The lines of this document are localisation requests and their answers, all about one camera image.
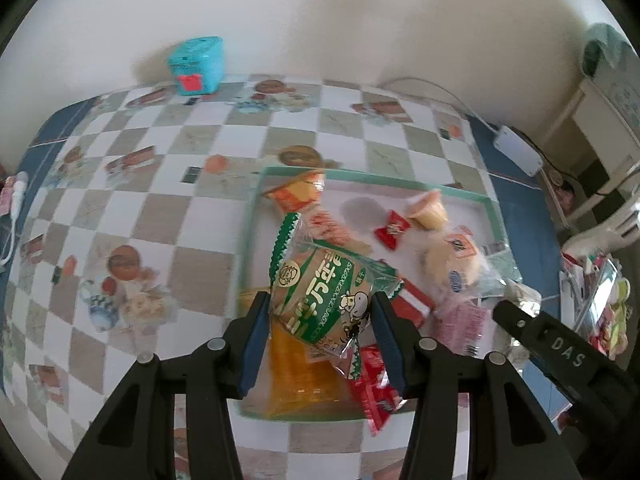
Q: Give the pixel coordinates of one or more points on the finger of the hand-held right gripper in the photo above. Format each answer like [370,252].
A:
[517,320]

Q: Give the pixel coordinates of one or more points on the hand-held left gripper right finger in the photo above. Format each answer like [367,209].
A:
[387,345]

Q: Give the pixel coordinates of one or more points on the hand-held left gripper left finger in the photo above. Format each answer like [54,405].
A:
[252,345]

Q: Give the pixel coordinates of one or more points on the white printed snack wrapper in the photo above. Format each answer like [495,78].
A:
[522,295]

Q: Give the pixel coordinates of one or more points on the red snack packet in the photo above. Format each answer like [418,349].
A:
[372,390]

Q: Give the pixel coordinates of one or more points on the red snack box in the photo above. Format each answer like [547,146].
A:
[412,302]

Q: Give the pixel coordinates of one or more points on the pink snack packet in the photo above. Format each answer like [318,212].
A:
[462,325]

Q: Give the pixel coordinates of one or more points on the yellow translucent snack packet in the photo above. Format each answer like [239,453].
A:
[300,375]

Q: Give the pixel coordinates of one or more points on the green striped biscuit packet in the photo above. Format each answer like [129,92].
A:
[325,300]

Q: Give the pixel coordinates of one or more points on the round bun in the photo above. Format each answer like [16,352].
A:
[455,260]

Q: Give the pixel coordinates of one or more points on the small red candy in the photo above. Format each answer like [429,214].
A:
[392,229]

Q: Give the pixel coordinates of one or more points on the teal rimmed white tray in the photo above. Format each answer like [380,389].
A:
[467,215]

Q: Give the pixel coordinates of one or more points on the cream jelly cup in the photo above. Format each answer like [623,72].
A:
[429,212]

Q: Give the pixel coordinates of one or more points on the orange cake roll packet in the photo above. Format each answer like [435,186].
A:
[295,195]

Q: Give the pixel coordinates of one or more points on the clear bag of snacks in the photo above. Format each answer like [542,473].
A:
[600,285]

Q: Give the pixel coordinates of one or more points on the white power adapter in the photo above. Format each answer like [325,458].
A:
[517,150]

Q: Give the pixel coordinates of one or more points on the white plastic chair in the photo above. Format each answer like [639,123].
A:
[590,105]

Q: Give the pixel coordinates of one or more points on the small pink packet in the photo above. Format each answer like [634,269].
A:
[4,200]

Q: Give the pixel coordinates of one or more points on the green patterned cloth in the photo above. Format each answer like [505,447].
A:
[605,45]

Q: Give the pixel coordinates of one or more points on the teal toy box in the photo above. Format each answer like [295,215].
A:
[196,60]

